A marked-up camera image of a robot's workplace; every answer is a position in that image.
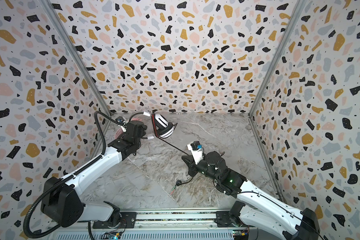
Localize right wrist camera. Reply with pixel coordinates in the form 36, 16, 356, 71
187, 141, 204, 165

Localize black headphone cable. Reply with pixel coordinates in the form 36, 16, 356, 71
149, 113, 196, 196

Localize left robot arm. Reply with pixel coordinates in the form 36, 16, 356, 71
23, 111, 147, 239

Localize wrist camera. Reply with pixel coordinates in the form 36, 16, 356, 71
116, 116, 128, 128
187, 141, 204, 165

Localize white black headphones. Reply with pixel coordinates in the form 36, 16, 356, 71
129, 111, 178, 140

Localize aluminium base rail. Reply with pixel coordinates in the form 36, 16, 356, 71
46, 208, 304, 240

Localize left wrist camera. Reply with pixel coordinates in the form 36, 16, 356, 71
116, 116, 128, 128

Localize pink headphones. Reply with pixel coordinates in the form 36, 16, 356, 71
115, 120, 145, 141

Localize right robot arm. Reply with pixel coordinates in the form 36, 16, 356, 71
182, 152, 321, 240

